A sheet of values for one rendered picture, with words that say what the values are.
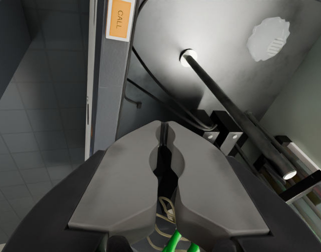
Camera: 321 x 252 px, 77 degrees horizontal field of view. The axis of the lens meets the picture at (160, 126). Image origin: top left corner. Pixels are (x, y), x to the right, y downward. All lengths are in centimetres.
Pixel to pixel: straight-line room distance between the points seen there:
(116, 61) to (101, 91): 6
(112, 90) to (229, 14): 29
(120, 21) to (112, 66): 7
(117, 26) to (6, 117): 143
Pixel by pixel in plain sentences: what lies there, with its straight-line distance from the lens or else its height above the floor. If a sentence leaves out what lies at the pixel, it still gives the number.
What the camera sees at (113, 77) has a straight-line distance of 33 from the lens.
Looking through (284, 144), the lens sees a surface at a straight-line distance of 67.
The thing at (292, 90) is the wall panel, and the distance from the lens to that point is 70.
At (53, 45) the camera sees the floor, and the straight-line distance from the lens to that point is 134.
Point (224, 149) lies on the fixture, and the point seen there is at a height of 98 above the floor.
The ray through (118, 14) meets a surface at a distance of 29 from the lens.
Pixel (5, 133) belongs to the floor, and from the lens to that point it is 176.
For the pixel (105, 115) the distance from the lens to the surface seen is 37.
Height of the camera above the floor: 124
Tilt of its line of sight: 45 degrees down
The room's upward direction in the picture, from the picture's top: 158 degrees clockwise
